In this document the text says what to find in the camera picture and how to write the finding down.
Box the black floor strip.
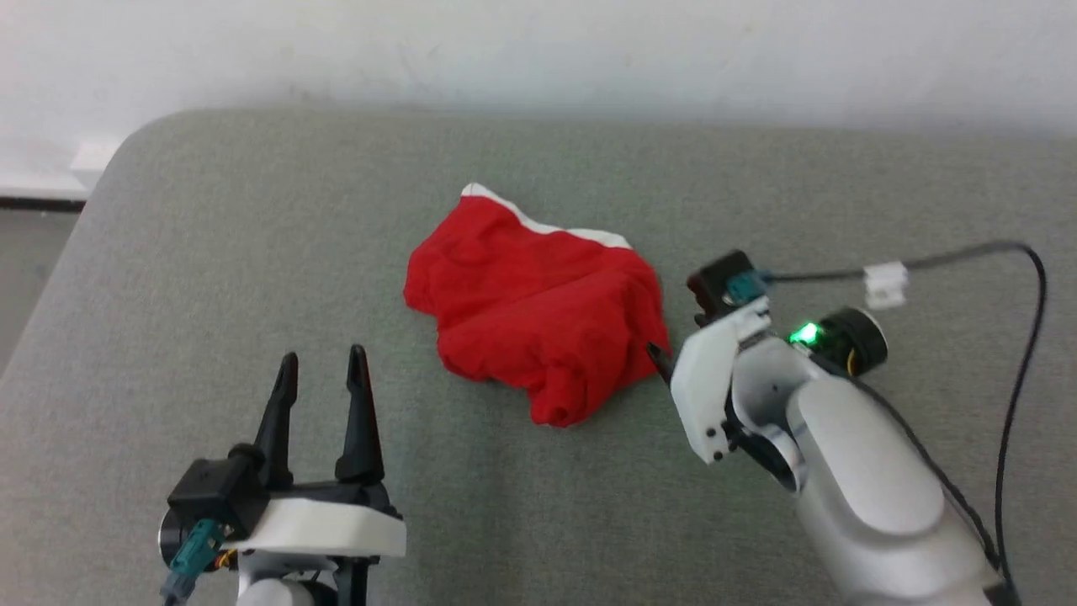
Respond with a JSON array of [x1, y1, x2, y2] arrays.
[[0, 195, 90, 212]]

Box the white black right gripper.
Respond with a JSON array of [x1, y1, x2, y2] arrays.
[[645, 296, 773, 465]]

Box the white cable tag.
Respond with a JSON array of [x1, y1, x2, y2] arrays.
[[863, 261, 910, 311]]

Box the red garment with white trim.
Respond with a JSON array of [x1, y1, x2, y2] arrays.
[[403, 183, 672, 428]]

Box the grey fabric sofa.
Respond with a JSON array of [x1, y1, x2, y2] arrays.
[[0, 108, 1077, 606]]

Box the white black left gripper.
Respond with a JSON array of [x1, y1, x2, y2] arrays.
[[225, 343, 408, 563]]

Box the left camera cable teal plug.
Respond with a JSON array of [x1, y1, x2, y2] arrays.
[[162, 519, 226, 606]]

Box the white baseboard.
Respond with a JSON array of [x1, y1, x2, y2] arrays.
[[0, 135, 125, 201]]

